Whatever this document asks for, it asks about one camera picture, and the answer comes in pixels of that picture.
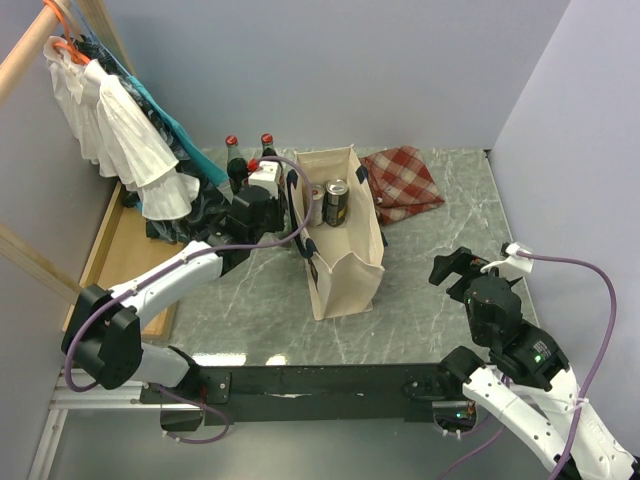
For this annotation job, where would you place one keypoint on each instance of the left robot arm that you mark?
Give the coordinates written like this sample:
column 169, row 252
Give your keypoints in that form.
column 104, row 335

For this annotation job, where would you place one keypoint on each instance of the white pleated garment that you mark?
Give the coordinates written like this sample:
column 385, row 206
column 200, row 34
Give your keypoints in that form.
column 115, row 134

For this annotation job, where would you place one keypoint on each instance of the wooden clothes rack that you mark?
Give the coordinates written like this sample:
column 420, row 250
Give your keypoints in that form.
column 57, row 201

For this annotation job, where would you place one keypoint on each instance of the teal garment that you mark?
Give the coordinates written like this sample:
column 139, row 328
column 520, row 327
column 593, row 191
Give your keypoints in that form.
column 214, row 173

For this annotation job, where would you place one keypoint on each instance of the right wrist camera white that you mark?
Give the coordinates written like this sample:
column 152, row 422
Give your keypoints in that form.
column 515, row 262

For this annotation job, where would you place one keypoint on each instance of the tall dark can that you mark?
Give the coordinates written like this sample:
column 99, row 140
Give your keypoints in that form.
column 335, row 202

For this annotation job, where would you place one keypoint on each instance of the dark floral garment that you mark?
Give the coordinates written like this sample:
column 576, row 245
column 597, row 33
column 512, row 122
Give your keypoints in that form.
column 209, row 200

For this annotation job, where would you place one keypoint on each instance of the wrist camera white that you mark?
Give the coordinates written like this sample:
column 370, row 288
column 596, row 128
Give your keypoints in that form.
column 515, row 262
column 265, row 174

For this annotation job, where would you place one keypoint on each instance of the aluminium frame rail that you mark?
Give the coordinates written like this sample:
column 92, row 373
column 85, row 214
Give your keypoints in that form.
column 63, row 401

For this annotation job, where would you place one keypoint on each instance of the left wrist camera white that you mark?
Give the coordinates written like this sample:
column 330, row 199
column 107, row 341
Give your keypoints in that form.
column 265, row 174

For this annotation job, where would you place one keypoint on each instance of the cream canvas tote bag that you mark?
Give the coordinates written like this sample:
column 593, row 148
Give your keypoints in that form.
column 343, row 263

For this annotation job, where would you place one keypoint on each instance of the orange hanger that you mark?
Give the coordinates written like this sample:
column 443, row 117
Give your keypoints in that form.
column 68, row 24

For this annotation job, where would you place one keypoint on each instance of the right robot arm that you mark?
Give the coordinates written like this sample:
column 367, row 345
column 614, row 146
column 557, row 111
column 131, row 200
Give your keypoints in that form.
column 527, row 383

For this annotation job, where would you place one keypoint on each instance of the red plaid folded cloth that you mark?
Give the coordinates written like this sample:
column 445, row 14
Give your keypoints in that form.
column 401, row 184

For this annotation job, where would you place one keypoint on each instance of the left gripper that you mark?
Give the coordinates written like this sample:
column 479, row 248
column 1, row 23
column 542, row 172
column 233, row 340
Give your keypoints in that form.
column 279, row 210

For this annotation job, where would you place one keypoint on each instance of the black base beam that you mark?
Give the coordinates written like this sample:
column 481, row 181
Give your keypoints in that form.
column 331, row 392

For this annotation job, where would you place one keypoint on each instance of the small red top can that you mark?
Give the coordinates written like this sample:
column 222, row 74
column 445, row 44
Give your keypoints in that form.
column 317, row 205

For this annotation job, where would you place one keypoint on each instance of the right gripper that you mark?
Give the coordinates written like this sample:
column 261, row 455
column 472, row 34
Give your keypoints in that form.
column 457, row 261

